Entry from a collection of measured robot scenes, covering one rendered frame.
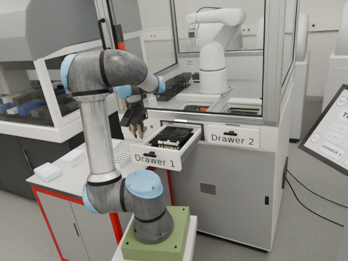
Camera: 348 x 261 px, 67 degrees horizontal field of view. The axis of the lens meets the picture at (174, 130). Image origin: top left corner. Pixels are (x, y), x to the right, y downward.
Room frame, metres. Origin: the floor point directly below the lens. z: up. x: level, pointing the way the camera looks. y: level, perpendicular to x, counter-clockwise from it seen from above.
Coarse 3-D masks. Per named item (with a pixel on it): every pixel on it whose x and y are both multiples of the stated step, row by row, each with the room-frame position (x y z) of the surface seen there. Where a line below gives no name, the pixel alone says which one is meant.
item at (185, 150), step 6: (162, 126) 1.51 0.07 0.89; (174, 126) 1.51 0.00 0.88; (180, 126) 1.49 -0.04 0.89; (186, 126) 1.47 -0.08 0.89; (192, 126) 1.45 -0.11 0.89; (156, 132) 1.44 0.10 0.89; (192, 132) 1.45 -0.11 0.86; (198, 132) 1.37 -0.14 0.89; (150, 138) 1.37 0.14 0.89; (192, 138) 1.30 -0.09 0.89; (198, 138) 1.36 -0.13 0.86; (144, 144) 1.31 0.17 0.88; (150, 144) 1.36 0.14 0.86; (186, 144) 1.23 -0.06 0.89; (192, 144) 1.28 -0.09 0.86; (180, 150) 1.18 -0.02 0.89; (186, 150) 1.22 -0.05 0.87; (180, 156) 1.15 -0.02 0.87
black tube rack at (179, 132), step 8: (168, 128) 1.45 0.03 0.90; (176, 128) 1.44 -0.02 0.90; (184, 128) 1.43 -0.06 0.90; (192, 128) 1.41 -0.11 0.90; (160, 136) 1.36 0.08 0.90; (168, 136) 1.35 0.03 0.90; (176, 136) 1.33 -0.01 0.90; (184, 136) 1.32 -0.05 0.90; (152, 144) 1.31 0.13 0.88; (184, 144) 1.29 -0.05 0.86
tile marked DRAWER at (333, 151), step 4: (324, 144) 0.87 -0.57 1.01; (328, 144) 0.86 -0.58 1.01; (332, 144) 0.85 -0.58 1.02; (320, 148) 0.88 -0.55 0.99; (324, 148) 0.86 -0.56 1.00; (328, 148) 0.85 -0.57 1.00; (332, 148) 0.84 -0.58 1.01; (336, 148) 0.83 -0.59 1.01; (340, 148) 0.82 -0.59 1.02; (324, 152) 0.85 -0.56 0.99; (328, 152) 0.84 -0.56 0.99; (332, 152) 0.83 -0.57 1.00; (336, 152) 0.82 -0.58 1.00; (340, 152) 0.81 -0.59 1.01; (344, 152) 0.80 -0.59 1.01; (332, 156) 0.82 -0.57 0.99; (336, 156) 0.81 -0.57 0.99; (340, 156) 0.80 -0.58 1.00
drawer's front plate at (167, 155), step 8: (136, 144) 1.24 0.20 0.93; (136, 152) 1.22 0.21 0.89; (144, 152) 1.20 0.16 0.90; (160, 152) 1.15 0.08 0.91; (168, 152) 1.13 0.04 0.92; (176, 152) 1.11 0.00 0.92; (144, 160) 1.20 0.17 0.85; (168, 160) 1.13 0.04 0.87; (176, 160) 1.11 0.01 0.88; (168, 168) 1.13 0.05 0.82; (176, 168) 1.11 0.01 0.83
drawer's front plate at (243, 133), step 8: (208, 128) 1.36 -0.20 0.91; (216, 128) 1.34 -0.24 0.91; (224, 128) 1.32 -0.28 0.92; (232, 128) 1.30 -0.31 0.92; (240, 128) 1.27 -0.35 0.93; (248, 128) 1.26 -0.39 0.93; (208, 136) 1.36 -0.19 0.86; (224, 136) 1.32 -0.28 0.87; (232, 136) 1.30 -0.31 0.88; (240, 136) 1.27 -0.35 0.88; (248, 136) 1.25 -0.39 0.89; (256, 136) 1.23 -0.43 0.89; (232, 144) 1.30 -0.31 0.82; (240, 144) 1.27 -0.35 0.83; (248, 144) 1.25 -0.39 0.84; (256, 144) 1.23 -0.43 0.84
